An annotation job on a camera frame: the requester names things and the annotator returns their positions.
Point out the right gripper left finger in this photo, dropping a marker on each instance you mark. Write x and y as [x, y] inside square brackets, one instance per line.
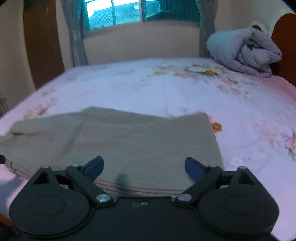
[82, 180]

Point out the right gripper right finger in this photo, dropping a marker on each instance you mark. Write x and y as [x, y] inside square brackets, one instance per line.
[205, 178]

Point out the grey fleece pants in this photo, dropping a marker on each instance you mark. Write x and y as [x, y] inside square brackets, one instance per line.
[143, 155]

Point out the pink floral bed sheet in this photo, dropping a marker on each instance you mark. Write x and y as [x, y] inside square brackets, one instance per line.
[253, 118]

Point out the wooden chair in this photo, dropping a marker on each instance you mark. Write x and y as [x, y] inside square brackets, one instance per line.
[3, 105]

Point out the rolled grey quilt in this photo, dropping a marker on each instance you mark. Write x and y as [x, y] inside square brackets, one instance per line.
[248, 50]

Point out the brown wooden door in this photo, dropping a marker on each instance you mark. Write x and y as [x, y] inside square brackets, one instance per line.
[42, 41]

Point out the left grey curtain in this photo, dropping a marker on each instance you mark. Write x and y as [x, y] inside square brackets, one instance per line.
[73, 15]

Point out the grey curtain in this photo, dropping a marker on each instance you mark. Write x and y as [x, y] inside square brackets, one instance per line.
[208, 11]
[73, 15]

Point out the red and white headboard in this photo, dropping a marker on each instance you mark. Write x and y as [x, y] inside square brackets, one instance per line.
[282, 32]

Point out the right grey curtain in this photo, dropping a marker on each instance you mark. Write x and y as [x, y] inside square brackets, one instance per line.
[208, 11]

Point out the window with grey frame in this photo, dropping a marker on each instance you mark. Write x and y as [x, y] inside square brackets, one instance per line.
[105, 13]

